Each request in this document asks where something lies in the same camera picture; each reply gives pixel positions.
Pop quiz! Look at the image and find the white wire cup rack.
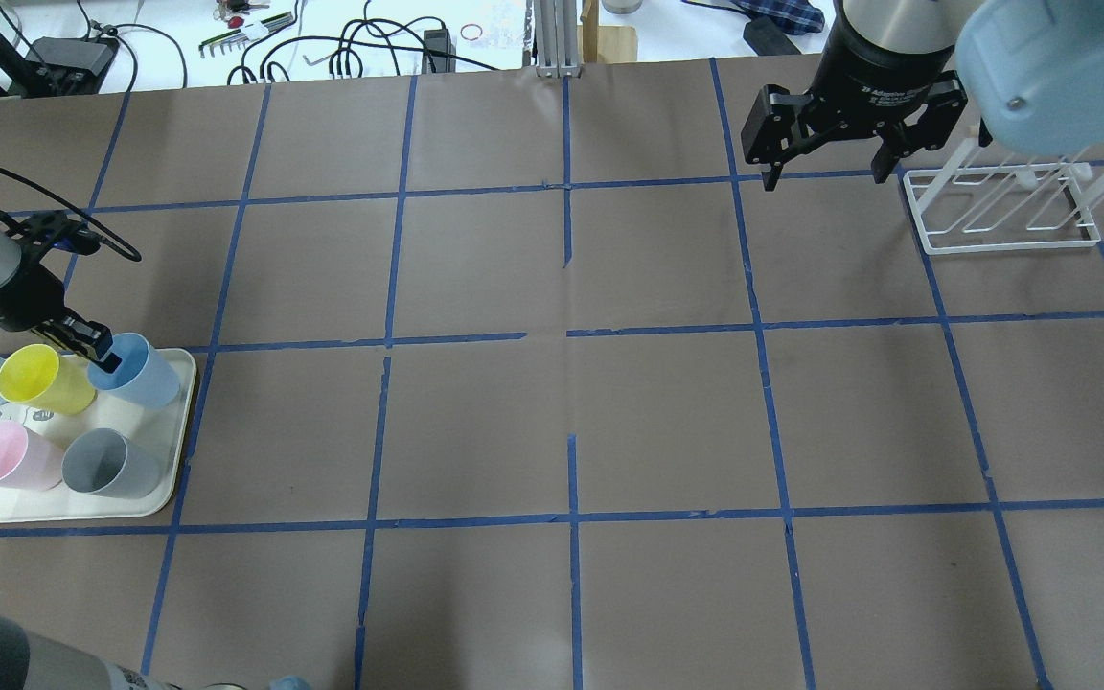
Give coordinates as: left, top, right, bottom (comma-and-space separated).
901, 126, 1104, 255

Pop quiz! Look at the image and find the wooden stand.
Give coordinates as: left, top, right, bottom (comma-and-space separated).
578, 1, 638, 64

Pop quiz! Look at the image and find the grey cup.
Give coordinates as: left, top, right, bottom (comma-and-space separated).
61, 428, 163, 499

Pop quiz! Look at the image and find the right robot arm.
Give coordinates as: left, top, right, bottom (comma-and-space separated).
741, 1, 1104, 191

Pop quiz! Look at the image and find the blue plaid umbrella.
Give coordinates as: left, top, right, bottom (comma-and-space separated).
731, 0, 825, 36

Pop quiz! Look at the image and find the pink cup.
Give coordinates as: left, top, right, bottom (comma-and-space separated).
0, 420, 64, 491

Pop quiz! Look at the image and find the yellow cup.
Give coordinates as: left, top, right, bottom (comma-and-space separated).
0, 344, 97, 416

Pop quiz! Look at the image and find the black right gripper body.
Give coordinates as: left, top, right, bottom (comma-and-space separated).
803, 10, 956, 144

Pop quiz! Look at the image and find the black power adapter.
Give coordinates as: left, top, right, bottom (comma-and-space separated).
25, 36, 120, 96

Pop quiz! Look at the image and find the aluminium frame post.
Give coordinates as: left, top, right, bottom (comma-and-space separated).
529, 0, 580, 79

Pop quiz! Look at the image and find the hex key set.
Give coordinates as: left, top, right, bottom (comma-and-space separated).
197, 11, 297, 59

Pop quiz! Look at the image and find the cream plastic tray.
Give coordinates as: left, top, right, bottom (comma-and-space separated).
0, 348, 198, 524

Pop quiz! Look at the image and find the black camera cable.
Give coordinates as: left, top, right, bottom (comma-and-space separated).
0, 159, 144, 263

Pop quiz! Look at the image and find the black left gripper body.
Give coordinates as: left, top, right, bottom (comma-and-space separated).
0, 211, 98, 335

